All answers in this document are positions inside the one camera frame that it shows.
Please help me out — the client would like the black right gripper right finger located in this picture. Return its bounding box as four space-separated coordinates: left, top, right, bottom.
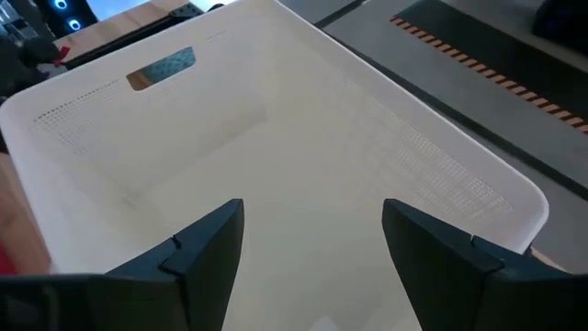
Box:
381 199 588 331

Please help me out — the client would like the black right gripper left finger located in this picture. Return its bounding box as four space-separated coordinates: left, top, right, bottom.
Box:
86 199 245 331

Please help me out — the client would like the white perforated plastic basket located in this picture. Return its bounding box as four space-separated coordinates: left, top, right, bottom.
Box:
0 0 550 331

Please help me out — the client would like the blue patterned fabric pouch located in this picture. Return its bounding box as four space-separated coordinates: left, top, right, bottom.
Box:
137 46 197 88

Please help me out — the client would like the black floor mat striped edge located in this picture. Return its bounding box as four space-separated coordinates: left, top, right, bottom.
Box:
390 0 588 135

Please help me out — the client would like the black computer with blue lights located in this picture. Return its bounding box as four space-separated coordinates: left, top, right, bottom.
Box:
34 0 100 37

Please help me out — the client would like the black aluminium table frame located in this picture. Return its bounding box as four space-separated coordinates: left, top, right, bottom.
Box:
62 3 226 71

